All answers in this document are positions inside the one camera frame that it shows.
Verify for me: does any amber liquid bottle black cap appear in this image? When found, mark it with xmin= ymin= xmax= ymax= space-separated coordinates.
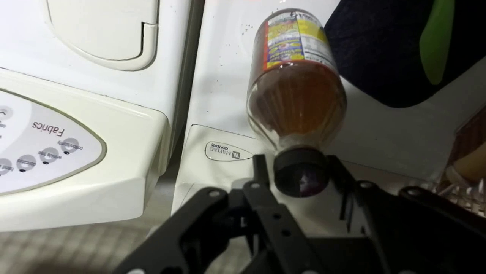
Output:
xmin=247 ymin=5 xmax=350 ymax=199

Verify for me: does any white top-load washing machine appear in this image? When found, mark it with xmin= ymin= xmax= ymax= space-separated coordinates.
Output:
xmin=171 ymin=0 xmax=486 ymax=218

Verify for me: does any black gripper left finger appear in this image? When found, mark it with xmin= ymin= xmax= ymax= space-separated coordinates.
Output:
xmin=113 ymin=153 xmax=326 ymax=274

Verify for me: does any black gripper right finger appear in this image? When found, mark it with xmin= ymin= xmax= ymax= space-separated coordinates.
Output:
xmin=329 ymin=153 xmax=486 ymax=274

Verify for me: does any white washing machine top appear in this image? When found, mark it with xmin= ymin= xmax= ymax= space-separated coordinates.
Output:
xmin=0 ymin=0 xmax=172 ymax=234

